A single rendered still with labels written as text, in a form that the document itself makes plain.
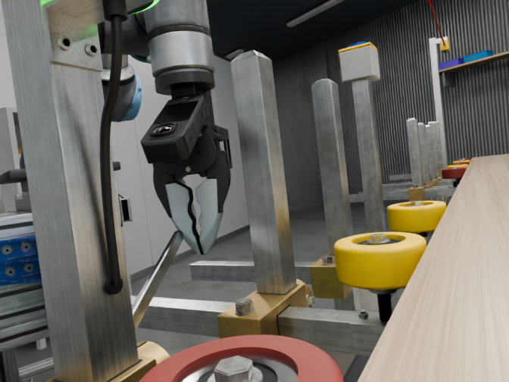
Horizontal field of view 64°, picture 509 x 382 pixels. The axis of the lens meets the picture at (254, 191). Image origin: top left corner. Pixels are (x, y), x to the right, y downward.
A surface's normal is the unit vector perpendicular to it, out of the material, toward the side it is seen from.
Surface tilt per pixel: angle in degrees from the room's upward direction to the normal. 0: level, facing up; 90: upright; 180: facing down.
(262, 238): 90
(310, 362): 0
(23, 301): 90
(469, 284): 0
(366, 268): 90
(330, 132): 90
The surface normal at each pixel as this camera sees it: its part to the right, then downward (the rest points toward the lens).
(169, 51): -0.23, 0.07
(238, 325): -0.48, 0.10
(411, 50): -0.79, 0.12
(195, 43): 0.57, -0.03
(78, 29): 0.87, -0.07
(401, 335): -0.11, -0.99
